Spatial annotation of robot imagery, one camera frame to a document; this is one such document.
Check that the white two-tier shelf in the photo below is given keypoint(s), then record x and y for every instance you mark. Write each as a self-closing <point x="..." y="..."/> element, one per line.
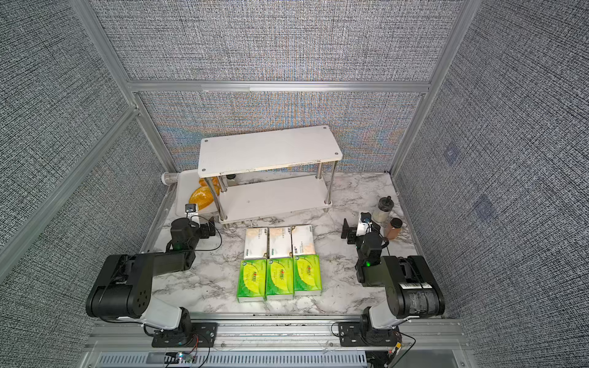
<point x="256" y="152"/>

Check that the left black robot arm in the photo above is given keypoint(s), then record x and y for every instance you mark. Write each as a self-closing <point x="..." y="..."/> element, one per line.
<point x="122" y="292"/>

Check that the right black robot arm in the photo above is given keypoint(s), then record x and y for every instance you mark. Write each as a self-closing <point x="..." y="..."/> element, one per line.
<point x="411" y="291"/>

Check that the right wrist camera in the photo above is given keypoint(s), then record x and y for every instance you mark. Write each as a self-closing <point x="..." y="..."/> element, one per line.
<point x="364" y="225"/>

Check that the orange bread loaf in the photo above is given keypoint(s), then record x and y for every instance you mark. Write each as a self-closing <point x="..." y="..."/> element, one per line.
<point x="202" y="197"/>

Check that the green tissue pack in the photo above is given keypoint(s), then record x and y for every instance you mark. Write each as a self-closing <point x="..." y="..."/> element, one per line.
<point x="252" y="281"/>
<point x="307" y="275"/>
<point x="279" y="279"/>

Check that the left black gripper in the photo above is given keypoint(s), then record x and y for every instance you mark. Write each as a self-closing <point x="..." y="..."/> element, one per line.
<point x="207" y="228"/>

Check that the small orange bread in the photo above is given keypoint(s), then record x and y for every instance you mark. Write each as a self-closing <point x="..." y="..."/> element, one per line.
<point x="215" y="181"/>

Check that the brown spice bottle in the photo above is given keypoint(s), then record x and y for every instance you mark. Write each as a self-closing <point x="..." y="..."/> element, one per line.
<point x="393" y="228"/>

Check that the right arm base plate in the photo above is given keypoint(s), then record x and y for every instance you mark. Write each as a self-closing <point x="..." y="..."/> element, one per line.
<point x="355" y="334"/>

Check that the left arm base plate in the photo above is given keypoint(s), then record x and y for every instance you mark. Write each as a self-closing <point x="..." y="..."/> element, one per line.
<point x="197" y="335"/>

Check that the clear shaker black lid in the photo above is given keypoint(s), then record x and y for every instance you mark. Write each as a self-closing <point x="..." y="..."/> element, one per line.
<point x="383" y="210"/>

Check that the white tissue pack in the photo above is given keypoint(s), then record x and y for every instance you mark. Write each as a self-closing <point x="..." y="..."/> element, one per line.
<point x="302" y="240"/>
<point x="256" y="243"/>
<point x="279" y="243"/>

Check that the aluminium front rail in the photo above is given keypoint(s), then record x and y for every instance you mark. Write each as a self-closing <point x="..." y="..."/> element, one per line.
<point x="262" y="340"/>

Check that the grey tube end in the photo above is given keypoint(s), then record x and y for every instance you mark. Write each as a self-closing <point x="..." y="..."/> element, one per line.
<point x="169" y="179"/>

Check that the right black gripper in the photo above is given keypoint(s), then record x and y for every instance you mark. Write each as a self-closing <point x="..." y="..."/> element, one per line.
<point x="349" y="231"/>

